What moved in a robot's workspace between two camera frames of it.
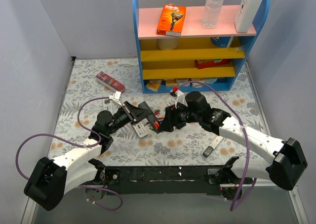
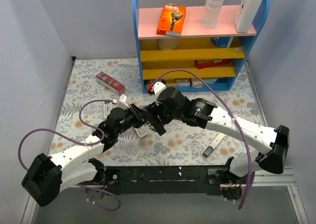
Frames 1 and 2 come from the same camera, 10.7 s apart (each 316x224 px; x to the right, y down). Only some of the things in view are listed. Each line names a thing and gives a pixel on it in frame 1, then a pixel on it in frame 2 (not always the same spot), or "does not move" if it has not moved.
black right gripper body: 171,117 → 156,118
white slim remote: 217,141 does not move
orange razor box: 172,20 does not move
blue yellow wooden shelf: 213,56 does not move
